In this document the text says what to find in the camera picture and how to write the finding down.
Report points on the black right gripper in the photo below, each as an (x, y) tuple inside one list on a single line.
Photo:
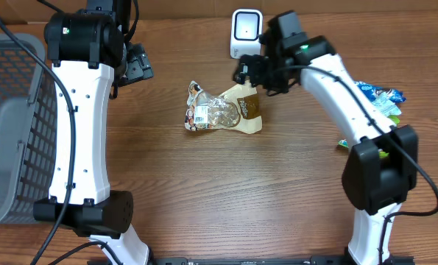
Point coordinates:
[(253, 75)]

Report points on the grey plastic mesh basket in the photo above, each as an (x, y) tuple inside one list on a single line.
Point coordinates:
[(28, 126)]

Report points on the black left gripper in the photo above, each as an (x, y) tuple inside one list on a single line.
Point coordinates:
[(141, 67)]

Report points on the mint green snack packet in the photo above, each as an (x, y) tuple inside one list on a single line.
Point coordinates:
[(385, 105)]

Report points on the green colourful candy bag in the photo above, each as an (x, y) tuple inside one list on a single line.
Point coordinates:
[(382, 154)]

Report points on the blue cookie packet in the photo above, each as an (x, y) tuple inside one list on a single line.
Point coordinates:
[(372, 92)]

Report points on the white barcode scanner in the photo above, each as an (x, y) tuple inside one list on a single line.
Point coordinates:
[(246, 28)]

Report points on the beige clear pastry bag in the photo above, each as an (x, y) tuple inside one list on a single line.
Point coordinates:
[(237, 109)]

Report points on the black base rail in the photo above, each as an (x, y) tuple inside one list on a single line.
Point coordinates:
[(313, 260)]

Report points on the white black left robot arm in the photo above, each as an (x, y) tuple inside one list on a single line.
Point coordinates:
[(92, 56)]

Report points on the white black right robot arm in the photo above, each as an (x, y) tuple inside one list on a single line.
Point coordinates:
[(382, 164)]

